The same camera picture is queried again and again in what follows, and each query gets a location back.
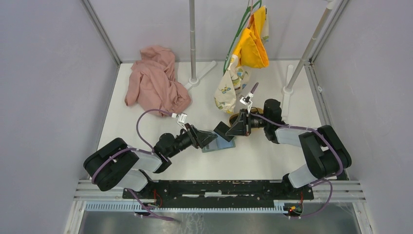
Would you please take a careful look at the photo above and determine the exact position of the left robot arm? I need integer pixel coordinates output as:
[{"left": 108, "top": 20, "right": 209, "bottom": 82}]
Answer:
[{"left": 83, "top": 123, "right": 218, "bottom": 199}]

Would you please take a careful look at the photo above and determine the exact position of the metal rack pole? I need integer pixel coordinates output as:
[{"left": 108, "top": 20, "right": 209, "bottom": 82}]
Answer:
[
  {"left": 184, "top": 0, "right": 217, "bottom": 91},
  {"left": 281, "top": 0, "right": 336, "bottom": 121}
]

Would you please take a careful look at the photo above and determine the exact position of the right metal rack pole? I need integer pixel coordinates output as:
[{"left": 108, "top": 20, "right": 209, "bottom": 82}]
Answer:
[{"left": 281, "top": 0, "right": 336, "bottom": 121}]

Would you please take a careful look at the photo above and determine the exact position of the white slotted cable duct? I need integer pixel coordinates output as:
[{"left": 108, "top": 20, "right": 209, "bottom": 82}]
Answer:
[{"left": 84, "top": 201, "right": 286, "bottom": 214}]

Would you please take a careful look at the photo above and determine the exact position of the black credit card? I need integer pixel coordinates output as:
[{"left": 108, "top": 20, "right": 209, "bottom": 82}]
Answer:
[{"left": 213, "top": 121, "right": 234, "bottom": 142}]

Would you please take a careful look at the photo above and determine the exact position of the yellow oval tray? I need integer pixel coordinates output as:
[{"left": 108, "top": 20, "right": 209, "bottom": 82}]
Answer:
[{"left": 229, "top": 107, "right": 263, "bottom": 126}]

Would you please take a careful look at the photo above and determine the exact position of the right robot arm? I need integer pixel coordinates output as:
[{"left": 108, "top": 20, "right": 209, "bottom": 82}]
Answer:
[{"left": 220, "top": 99, "right": 352, "bottom": 199}]

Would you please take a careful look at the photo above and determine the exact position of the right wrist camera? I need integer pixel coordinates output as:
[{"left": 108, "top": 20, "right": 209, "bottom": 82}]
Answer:
[{"left": 240, "top": 92, "right": 254, "bottom": 113}]

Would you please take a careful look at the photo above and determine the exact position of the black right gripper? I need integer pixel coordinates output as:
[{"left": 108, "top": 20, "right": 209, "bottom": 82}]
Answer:
[{"left": 225, "top": 109, "right": 269, "bottom": 137}]

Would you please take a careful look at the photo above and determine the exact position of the left metal rack pole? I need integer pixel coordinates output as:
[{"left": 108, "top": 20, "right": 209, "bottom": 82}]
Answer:
[{"left": 184, "top": 0, "right": 217, "bottom": 91}]

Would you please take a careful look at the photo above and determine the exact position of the pink crumpled garment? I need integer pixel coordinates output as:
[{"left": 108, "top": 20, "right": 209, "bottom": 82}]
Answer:
[{"left": 124, "top": 45, "right": 191, "bottom": 117}]

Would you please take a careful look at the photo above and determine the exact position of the green clothes hanger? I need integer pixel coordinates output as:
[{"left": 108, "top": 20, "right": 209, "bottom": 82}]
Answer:
[{"left": 223, "top": 0, "right": 262, "bottom": 74}]

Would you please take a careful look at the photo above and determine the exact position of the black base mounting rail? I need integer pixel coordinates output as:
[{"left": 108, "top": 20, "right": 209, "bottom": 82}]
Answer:
[{"left": 136, "top": 180, "right": 314, "bottom": 208}]

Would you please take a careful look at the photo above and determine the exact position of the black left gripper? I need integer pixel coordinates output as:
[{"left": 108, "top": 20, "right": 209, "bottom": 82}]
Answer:
[{"left": 168, "top": 123, "right": 218, "bottom": 158}]

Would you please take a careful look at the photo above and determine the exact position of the cartoon print children's garment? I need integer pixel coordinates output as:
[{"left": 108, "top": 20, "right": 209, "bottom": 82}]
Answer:
[{"left": 214, "top": 6, "right": 269, "bottom": 114}]

